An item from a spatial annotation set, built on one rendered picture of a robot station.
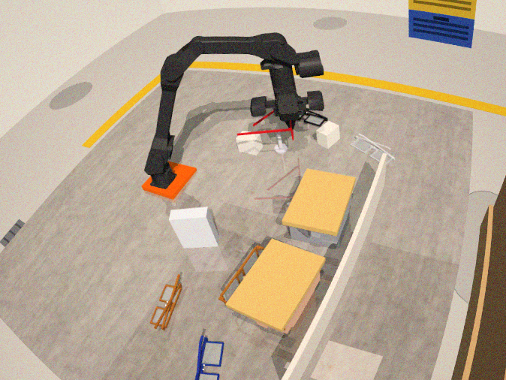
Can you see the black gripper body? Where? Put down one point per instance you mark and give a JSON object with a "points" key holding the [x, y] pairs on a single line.
{"points": [[314, 100]]}

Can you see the black glasses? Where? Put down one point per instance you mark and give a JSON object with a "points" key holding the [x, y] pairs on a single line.
{"points": [[314, 119]]}

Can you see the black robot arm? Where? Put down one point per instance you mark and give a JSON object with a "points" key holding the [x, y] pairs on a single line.
{"points": [[278, 58]]}

